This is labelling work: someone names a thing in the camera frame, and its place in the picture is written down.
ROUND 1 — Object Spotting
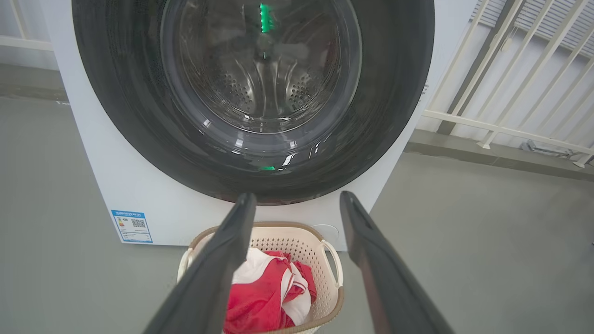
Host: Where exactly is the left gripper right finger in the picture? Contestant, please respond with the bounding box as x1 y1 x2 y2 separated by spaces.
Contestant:
339 191 455 334

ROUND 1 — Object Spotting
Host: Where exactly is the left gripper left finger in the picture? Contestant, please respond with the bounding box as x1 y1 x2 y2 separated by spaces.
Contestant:
143 193 257 334

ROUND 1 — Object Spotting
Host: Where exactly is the red garment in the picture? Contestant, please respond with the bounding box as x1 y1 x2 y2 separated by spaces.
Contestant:
224 247 317 334

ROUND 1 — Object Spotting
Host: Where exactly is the washing machine door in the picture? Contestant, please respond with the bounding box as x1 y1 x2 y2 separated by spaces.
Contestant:
71 0 436 206

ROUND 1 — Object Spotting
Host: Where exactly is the cream perforated laundry basket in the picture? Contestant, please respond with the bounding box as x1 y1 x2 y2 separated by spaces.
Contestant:
177 222 345 334

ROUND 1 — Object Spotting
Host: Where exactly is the white front-load washing machine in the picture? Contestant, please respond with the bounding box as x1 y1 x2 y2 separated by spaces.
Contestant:
39 0 478 252

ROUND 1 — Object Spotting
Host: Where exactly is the blue energy label sticker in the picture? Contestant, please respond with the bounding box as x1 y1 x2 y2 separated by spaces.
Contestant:
111 210 153 244

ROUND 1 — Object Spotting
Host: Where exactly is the white metal railing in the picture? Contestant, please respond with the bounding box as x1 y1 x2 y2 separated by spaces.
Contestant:
0 0 594 168

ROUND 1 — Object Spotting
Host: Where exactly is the grey metal floor bracket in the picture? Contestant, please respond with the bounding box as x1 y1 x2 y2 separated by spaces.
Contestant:
520 141 574 158

